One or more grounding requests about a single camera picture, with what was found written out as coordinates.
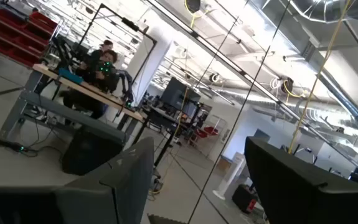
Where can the wood-topped grey workbench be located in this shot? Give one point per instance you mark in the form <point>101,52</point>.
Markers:
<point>57,108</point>

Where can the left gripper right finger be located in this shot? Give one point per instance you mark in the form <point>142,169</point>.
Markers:
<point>306,199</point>

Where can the red bin shelf rack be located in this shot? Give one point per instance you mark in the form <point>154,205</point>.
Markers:
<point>13,34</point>

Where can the black box under workbench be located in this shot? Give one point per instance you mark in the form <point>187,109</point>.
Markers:
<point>88,152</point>

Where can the black overhead rig frame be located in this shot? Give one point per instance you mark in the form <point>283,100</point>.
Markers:
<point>130,24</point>

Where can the black case with red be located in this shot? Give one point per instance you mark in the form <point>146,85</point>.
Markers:
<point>242,197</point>

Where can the black power strip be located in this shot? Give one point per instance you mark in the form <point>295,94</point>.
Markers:
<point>4,143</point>

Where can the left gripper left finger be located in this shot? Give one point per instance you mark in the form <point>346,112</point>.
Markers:
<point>113,193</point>

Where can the white tower fan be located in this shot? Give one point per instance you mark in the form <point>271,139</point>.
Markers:
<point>231,174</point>

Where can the dark computer monitor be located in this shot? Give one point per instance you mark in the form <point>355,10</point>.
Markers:
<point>175,93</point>

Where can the silver ceiling duct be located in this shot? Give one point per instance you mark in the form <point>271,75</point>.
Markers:
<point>337,90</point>
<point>322,12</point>

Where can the blue box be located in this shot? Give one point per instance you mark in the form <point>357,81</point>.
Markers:
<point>69,76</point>

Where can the person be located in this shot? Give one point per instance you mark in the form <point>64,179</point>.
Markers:
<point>102,82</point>
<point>107,46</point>

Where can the black background robot arm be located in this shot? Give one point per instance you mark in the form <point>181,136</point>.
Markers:
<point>127,87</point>
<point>62,51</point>

